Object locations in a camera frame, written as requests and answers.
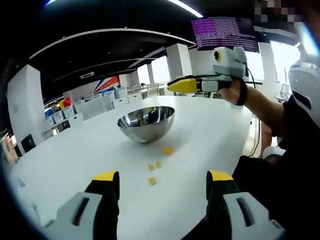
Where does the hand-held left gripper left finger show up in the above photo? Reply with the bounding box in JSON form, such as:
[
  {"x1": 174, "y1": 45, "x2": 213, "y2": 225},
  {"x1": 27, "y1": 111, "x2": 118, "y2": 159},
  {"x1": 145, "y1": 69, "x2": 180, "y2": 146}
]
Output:
[{"x1": 42, "y1": 169, "x2": 121, "y2": 240}]

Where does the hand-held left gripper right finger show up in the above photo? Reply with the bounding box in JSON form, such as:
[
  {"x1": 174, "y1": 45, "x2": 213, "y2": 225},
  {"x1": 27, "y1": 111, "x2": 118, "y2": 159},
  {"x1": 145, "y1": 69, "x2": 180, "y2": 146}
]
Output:
[{"x1": 206, "y1": 169, "x2": 286, "y2": 240}]

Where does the stainless steel bowl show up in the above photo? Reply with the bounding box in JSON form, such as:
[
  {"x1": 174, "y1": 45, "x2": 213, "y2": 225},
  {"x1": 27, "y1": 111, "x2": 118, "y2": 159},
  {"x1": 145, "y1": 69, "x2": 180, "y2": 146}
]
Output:
[{"x1": 116, "y1": 105, "x2": 176, "y2": 144}]

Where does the person's right hand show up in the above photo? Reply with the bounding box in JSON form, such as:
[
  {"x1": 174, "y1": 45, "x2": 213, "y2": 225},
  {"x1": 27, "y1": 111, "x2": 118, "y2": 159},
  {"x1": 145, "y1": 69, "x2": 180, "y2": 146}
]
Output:
[{"x1": 218, "y1": 82, "x2": 242, "y2": 105}]

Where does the purple screen monitor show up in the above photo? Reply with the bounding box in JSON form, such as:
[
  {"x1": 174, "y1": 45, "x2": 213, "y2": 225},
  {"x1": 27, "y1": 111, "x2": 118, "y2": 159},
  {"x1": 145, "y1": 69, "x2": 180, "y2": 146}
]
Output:
[{"x1": 191, "y1": 16, "x2": 261, "y2": 53}]

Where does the white square pillar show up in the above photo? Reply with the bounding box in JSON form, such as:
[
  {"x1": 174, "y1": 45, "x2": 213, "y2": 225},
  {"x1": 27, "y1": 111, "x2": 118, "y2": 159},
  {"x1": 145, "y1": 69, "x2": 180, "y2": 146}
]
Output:
[
  {"x1": 6, "y1": 64, "x2": 46, "y2": 157},
  {"x1": 146, "y1": 62, "x2": 155, "y2": 85},
  {"x1": 166, "y1": 42, "x2": 193, "y2": 81}
]

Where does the person in black shirt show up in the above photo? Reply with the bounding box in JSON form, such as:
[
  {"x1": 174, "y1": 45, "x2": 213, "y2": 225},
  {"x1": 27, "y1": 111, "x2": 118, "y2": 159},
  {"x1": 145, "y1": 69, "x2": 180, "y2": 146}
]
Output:
[{"x1": 182, "y1": 94, "x2": 320, "y2": 240}]

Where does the white table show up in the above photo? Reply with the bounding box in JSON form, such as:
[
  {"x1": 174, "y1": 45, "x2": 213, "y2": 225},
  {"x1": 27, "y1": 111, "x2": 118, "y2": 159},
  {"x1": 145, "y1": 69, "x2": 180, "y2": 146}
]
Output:
[{"x1": 8, "y1": 94, "x2": 254, "y2": 240}]

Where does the white office chair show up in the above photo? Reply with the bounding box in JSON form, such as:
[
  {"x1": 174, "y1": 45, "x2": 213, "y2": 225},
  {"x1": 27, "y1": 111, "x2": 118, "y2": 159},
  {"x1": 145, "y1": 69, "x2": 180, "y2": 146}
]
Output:
[{"x1": 274, "y1": 83, "x2": 292, "y2": 101}]

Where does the ceiling light strip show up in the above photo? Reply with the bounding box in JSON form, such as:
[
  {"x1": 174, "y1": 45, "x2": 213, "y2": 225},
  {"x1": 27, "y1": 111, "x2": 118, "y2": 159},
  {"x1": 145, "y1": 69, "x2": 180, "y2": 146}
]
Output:
[{"x1": 166, "y1": 0, "x2": 204, "y2": 18}]

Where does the white chest-worn device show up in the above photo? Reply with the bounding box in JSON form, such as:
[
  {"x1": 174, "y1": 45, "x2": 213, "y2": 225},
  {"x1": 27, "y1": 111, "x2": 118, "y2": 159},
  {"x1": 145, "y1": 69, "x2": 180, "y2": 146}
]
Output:
[{"x1": 287, "y1": 23, "x2": 320, "y2": 118}]

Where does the stack of cardboard boxes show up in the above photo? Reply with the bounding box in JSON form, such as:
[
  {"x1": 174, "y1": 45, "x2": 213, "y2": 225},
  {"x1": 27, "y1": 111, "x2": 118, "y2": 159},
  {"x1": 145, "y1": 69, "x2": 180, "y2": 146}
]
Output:
[{"x1": 0, "y1": 136, "x2": 20, "y2": 165}]

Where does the row of white storage bins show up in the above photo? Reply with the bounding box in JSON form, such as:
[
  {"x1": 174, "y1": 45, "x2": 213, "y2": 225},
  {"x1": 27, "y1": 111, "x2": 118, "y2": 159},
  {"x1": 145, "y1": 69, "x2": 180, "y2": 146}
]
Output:
[{"x1": 42, "y1": 87, "x2": 130, "y2": 138}]

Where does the black wrist strap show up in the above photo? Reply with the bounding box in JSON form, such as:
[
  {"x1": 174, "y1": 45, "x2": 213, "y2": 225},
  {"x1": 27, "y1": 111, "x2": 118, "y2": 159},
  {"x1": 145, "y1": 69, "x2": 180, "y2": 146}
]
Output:
[{"x1": 233, "y1": 78, "x2": 249, "y2": 107}]

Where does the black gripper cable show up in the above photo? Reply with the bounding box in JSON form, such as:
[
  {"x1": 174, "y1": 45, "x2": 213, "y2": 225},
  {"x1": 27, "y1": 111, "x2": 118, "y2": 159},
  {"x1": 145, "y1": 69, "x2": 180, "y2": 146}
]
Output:
[{"x1": 243, "y1": 63, "x2": 262, "y2": 157}]

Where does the striped wall banner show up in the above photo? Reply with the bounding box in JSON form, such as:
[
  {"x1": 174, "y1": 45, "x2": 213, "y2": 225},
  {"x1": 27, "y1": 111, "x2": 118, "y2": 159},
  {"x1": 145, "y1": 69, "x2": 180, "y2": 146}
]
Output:
[{"x1": 93, "y1": 74, "x2": 120, "y2": 94}]

